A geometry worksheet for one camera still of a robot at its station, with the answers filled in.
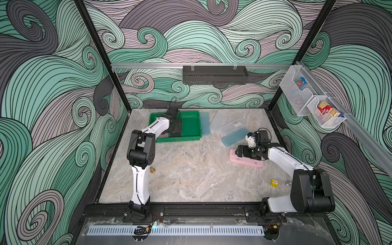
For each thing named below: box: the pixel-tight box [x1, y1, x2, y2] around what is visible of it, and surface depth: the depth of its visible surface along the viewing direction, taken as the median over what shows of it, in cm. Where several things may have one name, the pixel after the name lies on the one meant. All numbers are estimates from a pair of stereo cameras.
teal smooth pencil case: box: [221, 127, 250, 147], surface depth 103 cm
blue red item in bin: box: [296, 76, 308, 90], surface depth 85 cm
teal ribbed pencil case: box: [200, 111, 211, 136], surface depth 113 cm
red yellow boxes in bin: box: [317, 101, 341, 117], surface depth 67 cm
